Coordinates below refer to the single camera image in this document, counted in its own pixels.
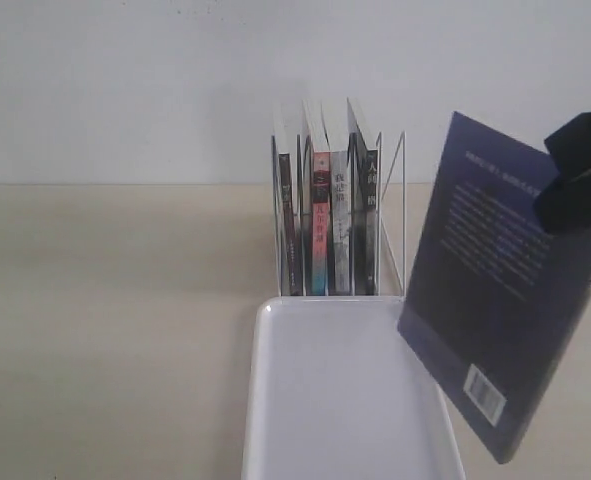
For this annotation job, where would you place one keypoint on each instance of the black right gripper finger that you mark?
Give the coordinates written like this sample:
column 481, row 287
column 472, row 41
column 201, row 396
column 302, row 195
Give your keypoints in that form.
column 570, row 145
column 564, row 206

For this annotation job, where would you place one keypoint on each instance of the dark blue book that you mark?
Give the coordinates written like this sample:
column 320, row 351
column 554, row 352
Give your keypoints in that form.
column 493, row 300

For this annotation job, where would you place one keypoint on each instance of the black book white characters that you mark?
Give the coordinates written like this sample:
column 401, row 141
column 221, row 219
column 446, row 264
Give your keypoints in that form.
column 365, row 199

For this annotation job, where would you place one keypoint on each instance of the grey white book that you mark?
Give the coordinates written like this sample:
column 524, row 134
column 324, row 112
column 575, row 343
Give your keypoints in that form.
column 334, row 121

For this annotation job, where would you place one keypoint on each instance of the red teal spine book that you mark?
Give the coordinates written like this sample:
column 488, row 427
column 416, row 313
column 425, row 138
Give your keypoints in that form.
column 316, row 197

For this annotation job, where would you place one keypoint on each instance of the black book gold bamboo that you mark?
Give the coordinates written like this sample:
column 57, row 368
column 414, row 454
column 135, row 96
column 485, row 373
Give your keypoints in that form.
column 288, row 243

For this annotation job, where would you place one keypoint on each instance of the white plastic tray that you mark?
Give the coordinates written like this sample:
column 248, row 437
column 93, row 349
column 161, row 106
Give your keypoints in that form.
column 335, row 393

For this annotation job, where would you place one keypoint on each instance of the white wire book rack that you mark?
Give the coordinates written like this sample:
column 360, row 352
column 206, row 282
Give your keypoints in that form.
column 391, row 253

